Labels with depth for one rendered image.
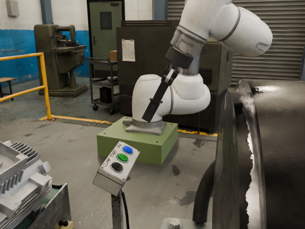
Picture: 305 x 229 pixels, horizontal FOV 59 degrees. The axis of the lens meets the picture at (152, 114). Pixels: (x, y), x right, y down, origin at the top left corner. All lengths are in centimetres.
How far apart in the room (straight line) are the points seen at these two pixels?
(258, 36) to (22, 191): 73
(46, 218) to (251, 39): 74
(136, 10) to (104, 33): 109
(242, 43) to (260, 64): 617
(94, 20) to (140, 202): 719
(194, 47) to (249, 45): 17
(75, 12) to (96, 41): 99
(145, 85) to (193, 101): 25
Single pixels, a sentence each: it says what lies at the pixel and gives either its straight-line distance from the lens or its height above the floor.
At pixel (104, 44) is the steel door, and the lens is 785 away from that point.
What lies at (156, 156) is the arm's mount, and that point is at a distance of 125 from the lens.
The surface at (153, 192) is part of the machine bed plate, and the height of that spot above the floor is 80.
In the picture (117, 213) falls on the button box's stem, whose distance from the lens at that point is 82.
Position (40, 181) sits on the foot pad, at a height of 103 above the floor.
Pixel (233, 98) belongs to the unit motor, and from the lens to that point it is 16.
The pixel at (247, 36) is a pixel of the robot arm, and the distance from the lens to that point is 81.
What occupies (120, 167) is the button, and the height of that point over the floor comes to 107.
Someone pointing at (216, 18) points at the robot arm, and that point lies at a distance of 75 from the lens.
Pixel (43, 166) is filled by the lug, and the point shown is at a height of 105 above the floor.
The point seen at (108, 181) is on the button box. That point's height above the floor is 104.
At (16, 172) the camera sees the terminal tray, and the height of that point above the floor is 109.
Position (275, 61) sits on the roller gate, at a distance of 700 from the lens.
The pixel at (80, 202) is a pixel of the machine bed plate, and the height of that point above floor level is 80.
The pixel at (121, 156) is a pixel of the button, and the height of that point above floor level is 107.
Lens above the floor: 140
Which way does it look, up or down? 18 degrees down
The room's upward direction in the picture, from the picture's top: straight up
